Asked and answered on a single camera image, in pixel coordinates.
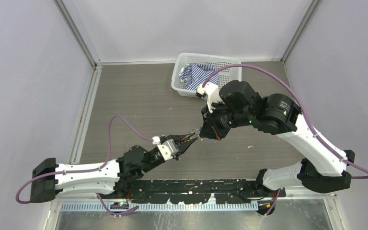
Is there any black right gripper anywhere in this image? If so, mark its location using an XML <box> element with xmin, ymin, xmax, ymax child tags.
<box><xmin>200</xmin><ymin>98</ymin><xmax>252</xmax><ymax>139</ymax></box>

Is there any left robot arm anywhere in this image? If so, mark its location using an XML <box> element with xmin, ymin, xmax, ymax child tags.
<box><xmin>30</xmin><ymin>134</ymin><xmax>198</xmax><ymax>203</ymax></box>

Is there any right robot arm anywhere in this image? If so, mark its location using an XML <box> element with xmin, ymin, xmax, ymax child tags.
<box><xmin>196</xmin><ymin>80</ymin><xmax>355</xmax><ymax>197</ymax></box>

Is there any white plastic basket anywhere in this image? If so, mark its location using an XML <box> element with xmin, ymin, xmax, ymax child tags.
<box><xmin>171</xmin><ymin>53</ymin><xmax>241</xmax><ymax>97</ymax></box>

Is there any blue striped shirt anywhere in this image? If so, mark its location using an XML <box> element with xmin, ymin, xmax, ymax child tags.
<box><xmin>179</xmin><ymin>63</ymin><xmax>215</xmax><ymax>91</ymax></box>

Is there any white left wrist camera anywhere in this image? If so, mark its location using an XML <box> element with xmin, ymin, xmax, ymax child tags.
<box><xmin>157</xmin><ymin>140</ymin><xmax>178</xmax><ymax>161</ymax></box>

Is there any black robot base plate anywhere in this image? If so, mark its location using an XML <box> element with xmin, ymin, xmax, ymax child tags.
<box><xmin>101</xmin><ymin>179</ymin><xmax>276</xmax><ymax>205</ymax></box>

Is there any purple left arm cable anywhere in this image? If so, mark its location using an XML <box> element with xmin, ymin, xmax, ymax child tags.
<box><xmin>15</xmin><ymin>115</ymin><xmax>154</xmax><ymax>205</ymax></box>

